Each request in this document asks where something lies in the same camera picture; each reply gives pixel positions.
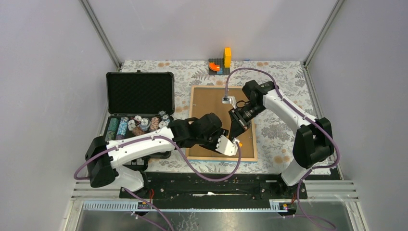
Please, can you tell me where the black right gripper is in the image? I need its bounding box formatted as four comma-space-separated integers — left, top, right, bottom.
229, 102, 267, 139

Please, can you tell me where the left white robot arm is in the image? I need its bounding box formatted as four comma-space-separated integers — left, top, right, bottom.
85, 113, 239, 198

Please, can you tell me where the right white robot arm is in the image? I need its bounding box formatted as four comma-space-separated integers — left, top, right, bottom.
229, 80, 334, 198

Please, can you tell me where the floral patterned table mat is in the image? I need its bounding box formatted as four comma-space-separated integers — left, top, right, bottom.
121, 60, 315, 174

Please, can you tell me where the pink poker chip stack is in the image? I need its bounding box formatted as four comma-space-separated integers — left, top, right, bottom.
150, 117, 160, 131

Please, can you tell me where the orange curved toy block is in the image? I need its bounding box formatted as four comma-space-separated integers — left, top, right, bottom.
208, 62, 221, 72

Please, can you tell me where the grey toy baseplate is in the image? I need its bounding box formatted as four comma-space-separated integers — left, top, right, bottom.
208, 58, 230, 75

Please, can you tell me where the yellow toy block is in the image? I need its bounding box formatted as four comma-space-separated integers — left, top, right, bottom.
223, 47, 232, 68

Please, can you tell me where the brown poker chip stack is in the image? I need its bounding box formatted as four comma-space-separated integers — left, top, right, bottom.
132, 115, 151, 136

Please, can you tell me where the black poker chip case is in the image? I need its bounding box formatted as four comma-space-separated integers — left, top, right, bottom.
103, 72, 175, 139

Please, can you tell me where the light blue poker chip stack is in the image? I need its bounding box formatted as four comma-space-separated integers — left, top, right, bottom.
115, 117, 129, 140

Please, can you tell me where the green poker chip stack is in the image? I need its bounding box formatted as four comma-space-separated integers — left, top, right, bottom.
105, 118, 119, 141

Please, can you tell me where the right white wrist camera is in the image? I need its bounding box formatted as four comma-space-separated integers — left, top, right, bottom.
222, 96, 237, 109

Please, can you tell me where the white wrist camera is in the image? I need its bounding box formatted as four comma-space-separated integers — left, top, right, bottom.
215, 135, 241, 156
222, 96, 237, 109

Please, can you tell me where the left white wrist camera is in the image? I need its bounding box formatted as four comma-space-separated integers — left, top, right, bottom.
215, 135, 241, 156

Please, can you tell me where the brown frame backing board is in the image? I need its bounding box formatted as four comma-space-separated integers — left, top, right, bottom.
189, 87, 255, 159

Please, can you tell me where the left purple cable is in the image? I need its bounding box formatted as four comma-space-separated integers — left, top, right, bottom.
74, 135, 242, 231

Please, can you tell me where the purple cable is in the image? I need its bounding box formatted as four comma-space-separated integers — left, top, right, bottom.
225, 67, 341, 231
74, 135, 242, 231

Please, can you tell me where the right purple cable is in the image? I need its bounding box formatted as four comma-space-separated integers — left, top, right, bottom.
225, 67, 341, 231

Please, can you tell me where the black mounting base rail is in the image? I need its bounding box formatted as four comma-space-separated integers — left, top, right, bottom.
119, 172, 308, 205

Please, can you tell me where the white slotted cable duct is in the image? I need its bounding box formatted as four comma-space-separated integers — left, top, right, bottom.
82, 200, 288, 213

